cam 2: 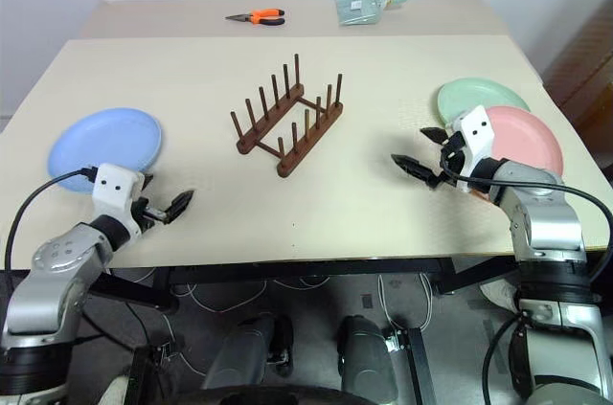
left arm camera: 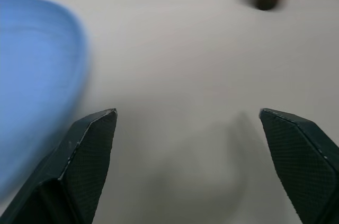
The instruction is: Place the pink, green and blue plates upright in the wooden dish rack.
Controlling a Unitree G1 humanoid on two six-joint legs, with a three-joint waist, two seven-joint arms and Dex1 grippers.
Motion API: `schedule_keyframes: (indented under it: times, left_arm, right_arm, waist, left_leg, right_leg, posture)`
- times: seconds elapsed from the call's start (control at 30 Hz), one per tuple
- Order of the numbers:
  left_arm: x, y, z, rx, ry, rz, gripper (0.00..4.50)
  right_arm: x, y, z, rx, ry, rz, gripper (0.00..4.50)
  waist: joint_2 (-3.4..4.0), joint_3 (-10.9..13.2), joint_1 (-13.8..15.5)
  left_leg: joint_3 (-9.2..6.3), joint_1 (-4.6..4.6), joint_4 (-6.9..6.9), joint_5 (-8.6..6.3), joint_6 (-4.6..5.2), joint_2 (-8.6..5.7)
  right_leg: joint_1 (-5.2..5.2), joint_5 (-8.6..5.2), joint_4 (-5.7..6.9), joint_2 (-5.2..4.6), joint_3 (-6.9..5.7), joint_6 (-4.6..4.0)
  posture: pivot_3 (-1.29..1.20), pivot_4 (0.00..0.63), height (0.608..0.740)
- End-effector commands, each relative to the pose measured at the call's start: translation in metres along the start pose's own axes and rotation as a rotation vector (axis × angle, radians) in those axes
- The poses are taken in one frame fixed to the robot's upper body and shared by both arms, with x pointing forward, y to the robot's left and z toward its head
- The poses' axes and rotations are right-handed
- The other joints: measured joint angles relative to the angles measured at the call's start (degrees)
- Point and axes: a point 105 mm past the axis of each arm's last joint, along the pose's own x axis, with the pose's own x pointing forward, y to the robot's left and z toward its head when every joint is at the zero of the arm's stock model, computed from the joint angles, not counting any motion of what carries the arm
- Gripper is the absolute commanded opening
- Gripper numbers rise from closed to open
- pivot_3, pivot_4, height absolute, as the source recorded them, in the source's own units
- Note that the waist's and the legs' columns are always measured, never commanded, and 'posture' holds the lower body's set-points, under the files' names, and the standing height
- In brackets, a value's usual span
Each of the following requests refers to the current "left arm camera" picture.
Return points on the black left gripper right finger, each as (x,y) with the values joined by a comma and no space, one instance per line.
(302,160)

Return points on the blue plate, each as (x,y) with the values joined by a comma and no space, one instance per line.
(31,81)

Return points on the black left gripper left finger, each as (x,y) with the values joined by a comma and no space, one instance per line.
(82,165)

